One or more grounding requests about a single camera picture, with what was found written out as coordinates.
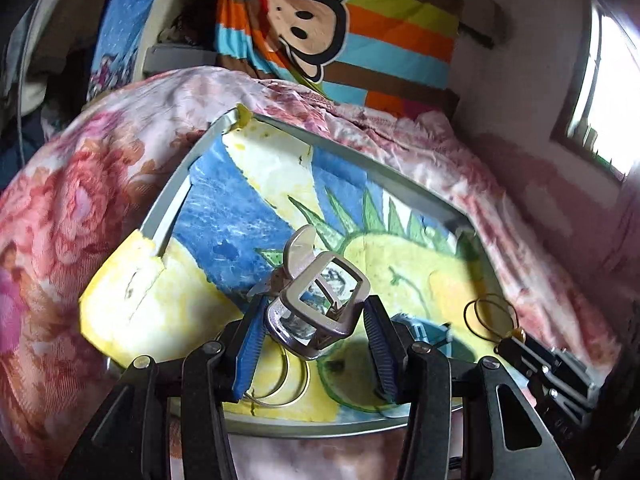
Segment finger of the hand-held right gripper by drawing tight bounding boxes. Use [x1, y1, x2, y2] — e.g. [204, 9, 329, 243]
[494, 332, 561, 368]
[510, 355, 566, 413]

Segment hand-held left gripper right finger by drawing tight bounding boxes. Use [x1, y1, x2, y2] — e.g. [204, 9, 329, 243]
[362, 295, 576, 480]

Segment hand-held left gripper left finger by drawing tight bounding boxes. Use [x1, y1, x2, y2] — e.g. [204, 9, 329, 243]
[57, 295, 273, 480]

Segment dark cord necklace gold beads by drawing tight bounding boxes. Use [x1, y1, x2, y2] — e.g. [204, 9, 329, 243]
[462, 295, 526, 348]

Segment grey tray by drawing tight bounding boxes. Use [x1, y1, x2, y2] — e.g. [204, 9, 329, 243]
[102, 105, 506, 443]

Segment silver metal clip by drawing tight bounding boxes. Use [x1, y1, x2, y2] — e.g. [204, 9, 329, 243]
[247, 225, 372, 361]

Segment blue wrist watch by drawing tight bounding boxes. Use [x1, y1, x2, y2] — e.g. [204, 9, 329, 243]
[390, 312, 453, 356]

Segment painted paper sheet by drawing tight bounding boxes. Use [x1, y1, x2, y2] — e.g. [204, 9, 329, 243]
[80, 110, 501, 423]

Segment pink floral blanket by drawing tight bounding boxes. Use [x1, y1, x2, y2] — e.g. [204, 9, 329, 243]
[0, 65, 640, 480]

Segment window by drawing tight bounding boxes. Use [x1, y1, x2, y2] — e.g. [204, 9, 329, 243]
[550, 0, 640, 183]

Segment grey shelf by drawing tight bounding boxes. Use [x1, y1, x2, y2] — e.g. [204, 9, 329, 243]
[144, 42, 221, 73]

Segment row of hanging clothes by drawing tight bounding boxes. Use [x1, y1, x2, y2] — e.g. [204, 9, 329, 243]
[0, 0, 101, 176]

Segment striped monkey print blanket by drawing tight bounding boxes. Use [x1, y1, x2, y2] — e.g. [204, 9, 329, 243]
[215, 0, 473, 118]

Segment dark clothing pile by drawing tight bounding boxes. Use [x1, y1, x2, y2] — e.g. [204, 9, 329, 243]
[157, 2, 218, 46]

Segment blue dotted curtain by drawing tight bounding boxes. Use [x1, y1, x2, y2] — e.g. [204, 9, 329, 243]
[87, 0, 173, 103]

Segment brown wall shelf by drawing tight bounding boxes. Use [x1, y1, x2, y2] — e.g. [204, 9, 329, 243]
[447, 0, 511, 50]

